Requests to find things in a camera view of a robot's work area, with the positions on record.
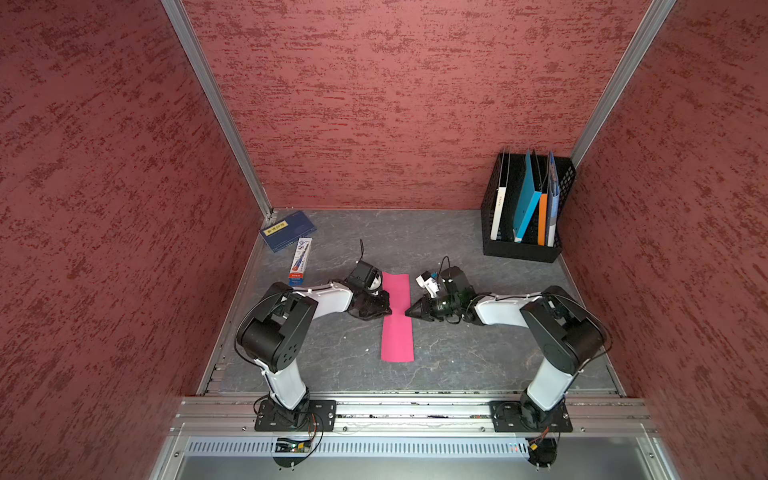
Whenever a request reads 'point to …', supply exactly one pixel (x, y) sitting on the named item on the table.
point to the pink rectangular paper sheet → (397, 342)
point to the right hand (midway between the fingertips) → (407, 317)
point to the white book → (499, 204)
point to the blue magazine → (552, 204)
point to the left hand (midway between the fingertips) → (391, 316)
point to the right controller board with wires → (542, 450)
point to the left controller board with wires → (288, 445)
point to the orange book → (542, 220)
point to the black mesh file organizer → (507, 171)
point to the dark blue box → (288, 230)
